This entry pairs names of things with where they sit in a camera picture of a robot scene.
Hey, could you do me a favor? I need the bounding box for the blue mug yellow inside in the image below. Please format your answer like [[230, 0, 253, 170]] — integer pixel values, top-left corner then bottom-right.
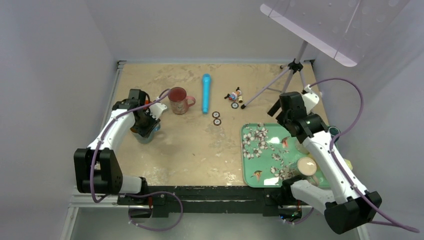
[[133, 123, 161, 144]]

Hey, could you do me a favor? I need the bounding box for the pink mug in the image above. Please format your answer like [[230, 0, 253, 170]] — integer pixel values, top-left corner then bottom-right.
[[168, 87, 196, 115]]

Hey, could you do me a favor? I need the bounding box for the dark green mug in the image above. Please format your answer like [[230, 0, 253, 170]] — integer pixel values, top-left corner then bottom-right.
[[328, 125, 341, 143]]

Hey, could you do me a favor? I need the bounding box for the cream floral mug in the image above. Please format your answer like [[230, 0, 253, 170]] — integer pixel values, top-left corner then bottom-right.
[[289, 157, 320, 187]]

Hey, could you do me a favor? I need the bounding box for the orange mug black handle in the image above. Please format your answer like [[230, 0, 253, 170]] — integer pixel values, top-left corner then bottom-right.
[[130, 126, 139, 134]]

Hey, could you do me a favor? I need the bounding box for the cream mug blue pattern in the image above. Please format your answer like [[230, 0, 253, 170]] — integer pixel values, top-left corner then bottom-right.
[[294, 140, 310, 155]]

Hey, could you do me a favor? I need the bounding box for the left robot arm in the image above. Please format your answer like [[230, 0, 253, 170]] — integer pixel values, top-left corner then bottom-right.
[[73, 89, 168, 205]]

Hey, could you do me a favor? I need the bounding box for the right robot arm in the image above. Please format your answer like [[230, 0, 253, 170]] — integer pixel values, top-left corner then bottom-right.
[[268, 92, 382, 235]]

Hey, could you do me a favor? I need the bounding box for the tripod stand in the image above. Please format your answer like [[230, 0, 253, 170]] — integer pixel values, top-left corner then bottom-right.
[[239, 41, 317, 110]]

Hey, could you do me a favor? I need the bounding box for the round token near toy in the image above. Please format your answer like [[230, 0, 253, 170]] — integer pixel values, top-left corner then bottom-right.
[[231, 102, 239, 109]]

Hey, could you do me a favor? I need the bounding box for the green floral tray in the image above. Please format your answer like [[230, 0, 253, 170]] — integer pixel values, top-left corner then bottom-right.
[[240, 123, 312, 188]]

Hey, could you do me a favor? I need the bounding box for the small toy figure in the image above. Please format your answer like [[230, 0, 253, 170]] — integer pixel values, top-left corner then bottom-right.
[[224, 87, 243, 103]]

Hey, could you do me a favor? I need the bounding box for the lower brown round token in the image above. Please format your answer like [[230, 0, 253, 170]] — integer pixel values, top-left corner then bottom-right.
[[213, 118, 222, 126]]

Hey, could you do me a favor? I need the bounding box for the blue cylinder tube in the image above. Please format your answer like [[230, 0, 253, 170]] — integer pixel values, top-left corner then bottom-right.
[[202, 73, 212, 115]]

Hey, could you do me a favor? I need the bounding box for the translucent acrylic panel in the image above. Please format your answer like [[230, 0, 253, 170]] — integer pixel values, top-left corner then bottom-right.
[[260, 0, 408, 67]]

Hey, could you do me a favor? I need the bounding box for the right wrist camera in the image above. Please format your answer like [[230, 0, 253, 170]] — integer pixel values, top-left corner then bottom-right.
[[301, 84, 320, 114]]

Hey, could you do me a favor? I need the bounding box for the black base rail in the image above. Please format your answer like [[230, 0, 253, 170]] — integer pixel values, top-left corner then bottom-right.
[[116, 185, 314, 219]]

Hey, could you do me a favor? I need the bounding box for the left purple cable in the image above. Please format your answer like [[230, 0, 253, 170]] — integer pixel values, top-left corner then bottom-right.
[[90, 88, 184, 232]]

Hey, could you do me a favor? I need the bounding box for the purple cable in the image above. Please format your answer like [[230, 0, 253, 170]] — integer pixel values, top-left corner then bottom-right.
[[281, 78, 421, 234], [90, 88, 184, 232]]

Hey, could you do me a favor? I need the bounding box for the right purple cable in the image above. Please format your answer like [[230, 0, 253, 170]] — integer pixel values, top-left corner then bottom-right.
[[281, 78, 421, 234]]

